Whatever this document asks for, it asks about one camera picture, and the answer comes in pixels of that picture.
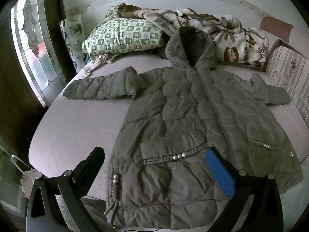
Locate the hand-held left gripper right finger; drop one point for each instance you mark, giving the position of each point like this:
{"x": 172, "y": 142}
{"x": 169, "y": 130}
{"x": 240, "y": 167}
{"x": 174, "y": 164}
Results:
{"x": 218, "y": 171}

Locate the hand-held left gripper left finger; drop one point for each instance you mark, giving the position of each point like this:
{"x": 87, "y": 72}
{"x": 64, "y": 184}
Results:
{"x": 90, "y": 166}

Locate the olive puffer jacket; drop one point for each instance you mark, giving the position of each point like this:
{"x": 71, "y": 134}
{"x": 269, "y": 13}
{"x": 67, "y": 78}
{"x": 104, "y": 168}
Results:
{"x": 181, "y": 106}

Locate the pink quilted bed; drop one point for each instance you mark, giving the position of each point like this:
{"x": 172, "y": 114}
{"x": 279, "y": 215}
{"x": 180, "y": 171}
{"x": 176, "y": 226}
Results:
{"x": 72, "y": 125}

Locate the white patterned bag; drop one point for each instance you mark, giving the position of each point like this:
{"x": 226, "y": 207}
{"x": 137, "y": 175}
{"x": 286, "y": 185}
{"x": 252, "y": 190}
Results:
{"x": 29, "y": 178}

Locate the striped floral back cushion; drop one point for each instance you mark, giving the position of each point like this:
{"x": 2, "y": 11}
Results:
{"x": 289, "y": 72}

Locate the green checkered pillow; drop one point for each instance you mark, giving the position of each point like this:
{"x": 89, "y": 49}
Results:
{"x": 120, "y": 36}

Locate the white floral cloth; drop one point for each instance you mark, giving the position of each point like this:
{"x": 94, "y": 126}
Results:
{"x": 72, "y": 33}

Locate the leaf print blanket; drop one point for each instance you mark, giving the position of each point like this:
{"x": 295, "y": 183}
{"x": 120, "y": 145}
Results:
{"x": 231, "y": 36}

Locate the stained glass window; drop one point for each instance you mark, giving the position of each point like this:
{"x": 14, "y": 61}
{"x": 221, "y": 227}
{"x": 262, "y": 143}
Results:
{"x": 31, "y": 41}

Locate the pink and brown headboard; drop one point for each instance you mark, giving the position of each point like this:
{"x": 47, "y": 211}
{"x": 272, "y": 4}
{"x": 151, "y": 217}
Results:
{"x": 277, "y": 26}

